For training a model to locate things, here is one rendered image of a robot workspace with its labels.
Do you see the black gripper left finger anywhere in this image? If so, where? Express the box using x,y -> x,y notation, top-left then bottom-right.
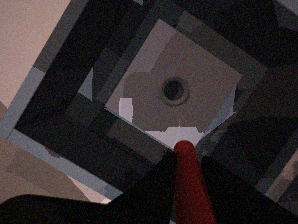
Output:
0,152 -> 178,224

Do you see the dark red peg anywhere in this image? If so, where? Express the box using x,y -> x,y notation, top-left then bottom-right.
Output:
173,140 -> 217,224

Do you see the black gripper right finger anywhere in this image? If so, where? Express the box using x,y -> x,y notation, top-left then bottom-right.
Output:
201,156 -> 298,224

